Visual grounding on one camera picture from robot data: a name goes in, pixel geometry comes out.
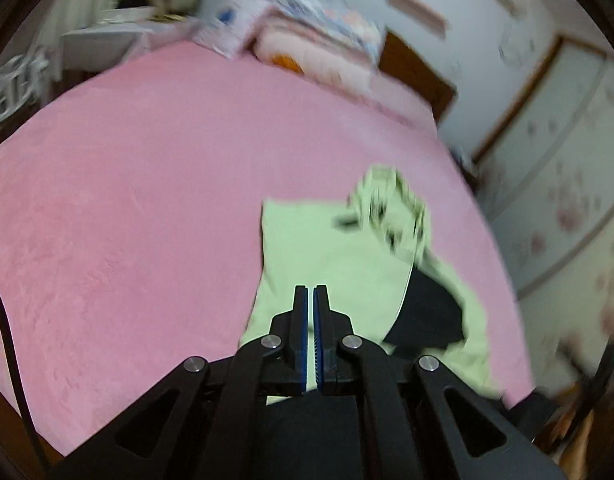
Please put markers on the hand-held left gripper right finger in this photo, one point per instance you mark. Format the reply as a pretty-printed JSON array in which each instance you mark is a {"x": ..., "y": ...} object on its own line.
[{"x": 321, "y": 340}]

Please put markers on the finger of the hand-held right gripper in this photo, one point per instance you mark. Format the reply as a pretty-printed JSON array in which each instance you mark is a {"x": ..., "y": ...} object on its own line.
[{"x": 599, "y": 382}]

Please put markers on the white cushion with blue print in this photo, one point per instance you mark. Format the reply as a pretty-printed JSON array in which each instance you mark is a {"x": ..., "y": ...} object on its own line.
[{"x": 232, "y": 25}]

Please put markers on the green and black hooded jacket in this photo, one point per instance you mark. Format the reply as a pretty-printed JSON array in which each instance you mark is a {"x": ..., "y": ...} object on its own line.
[{"x": 327, "y": 250}]

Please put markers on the brown wooden headboard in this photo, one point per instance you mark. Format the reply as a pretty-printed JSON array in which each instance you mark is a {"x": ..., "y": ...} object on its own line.
[{"x": 417, "y": 75}]

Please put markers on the white office chair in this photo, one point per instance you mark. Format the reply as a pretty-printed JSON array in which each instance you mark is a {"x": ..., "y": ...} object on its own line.
[{"x": 12, "y": 90}]

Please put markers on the floral wardrobe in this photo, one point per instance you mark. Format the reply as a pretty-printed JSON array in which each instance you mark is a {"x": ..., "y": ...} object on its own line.
[{"x": 562, "y": 185}]

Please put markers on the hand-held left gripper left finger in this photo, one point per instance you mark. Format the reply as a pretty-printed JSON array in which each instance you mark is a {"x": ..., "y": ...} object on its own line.
[{"x": 301, "y": 340}]

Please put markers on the white table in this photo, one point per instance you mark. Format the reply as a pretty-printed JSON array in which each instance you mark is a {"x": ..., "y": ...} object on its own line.
[{"x": 102, "y": 45}]

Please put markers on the bare wall shelf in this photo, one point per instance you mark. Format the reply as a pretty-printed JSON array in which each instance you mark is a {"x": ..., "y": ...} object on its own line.
[{"x": 417, "y": 10}]

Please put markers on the pink pillow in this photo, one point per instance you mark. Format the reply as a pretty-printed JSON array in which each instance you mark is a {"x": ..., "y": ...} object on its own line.
[{"x": 397, "y": 100}]

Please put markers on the bed with pink sheet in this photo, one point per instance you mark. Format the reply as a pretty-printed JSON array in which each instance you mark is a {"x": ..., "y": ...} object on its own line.
[{"x": 137, "y": 185}]

